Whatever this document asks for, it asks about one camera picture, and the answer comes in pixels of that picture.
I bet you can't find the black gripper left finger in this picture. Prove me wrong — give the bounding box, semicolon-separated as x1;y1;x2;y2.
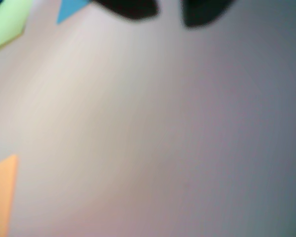
91;0;160;20

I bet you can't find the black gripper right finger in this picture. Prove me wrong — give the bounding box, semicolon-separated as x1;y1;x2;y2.
181;0;235;27

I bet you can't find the light blue paper square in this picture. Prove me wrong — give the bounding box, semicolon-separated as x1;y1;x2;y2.
56;0;91;25

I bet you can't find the green paper square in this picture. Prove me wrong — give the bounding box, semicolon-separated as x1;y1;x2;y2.
0;0;33;54

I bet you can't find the orange paper square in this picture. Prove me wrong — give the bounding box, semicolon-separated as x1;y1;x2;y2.
0;154;18;237

